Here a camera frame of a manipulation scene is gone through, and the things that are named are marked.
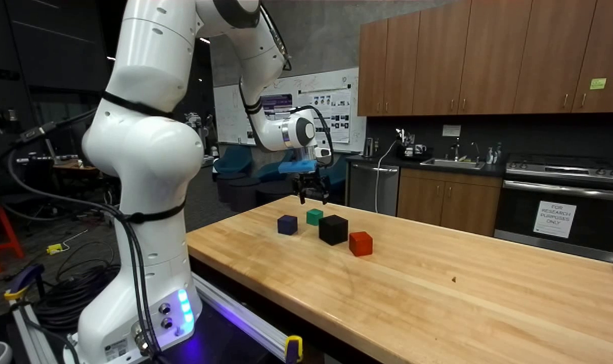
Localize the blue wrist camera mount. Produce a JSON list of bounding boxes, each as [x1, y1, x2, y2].
[[277, 157, 319, 176]]

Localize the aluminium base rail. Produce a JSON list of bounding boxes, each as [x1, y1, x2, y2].
[[189, 271, 301, 364]]

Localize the white paper sign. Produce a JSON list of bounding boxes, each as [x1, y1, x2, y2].
[[531, 199, 578, 240]]

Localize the stainless steel oven range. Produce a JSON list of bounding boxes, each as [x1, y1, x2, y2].
[[493, 160, 613, 263]]

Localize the black cube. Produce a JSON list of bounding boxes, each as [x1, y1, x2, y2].
[[318, 214, 349, 247]]

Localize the white poster board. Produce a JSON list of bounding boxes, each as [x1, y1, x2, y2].
[[213, 65, 367, 155]]

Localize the brown wooden wall cabinets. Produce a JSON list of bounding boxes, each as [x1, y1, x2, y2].
[[356, 0, 613, 118]]

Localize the navy blue cube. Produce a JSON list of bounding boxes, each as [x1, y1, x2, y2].
[[274, 213, 300, 237]]

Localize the stainless steel dishwasher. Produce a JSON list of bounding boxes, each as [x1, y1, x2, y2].
[[347, 160, 403, 216]]

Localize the red cube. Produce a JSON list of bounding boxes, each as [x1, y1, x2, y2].
[[347, 229, 374, 259]]

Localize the coiled black floor cable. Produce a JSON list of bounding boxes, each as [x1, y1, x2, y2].
[[34, 261, 120, 334]]

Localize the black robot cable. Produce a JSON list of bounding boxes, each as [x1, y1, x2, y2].
[[3, 143, 163, 356]]

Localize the blue lounge chair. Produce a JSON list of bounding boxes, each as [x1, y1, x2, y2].
[[215, 143, 255, 183], [255, 157, 297, 187], [305, 157, 347, 200]]

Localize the brown wooden base cabinets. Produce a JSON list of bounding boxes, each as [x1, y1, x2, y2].
[[396, 166, 503, 237]]

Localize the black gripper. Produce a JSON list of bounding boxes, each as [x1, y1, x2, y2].
[[292, 169, 332, 206]]

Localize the steel kitchen sink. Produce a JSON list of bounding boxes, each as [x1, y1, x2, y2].
[[419, 155, 487, 171]]

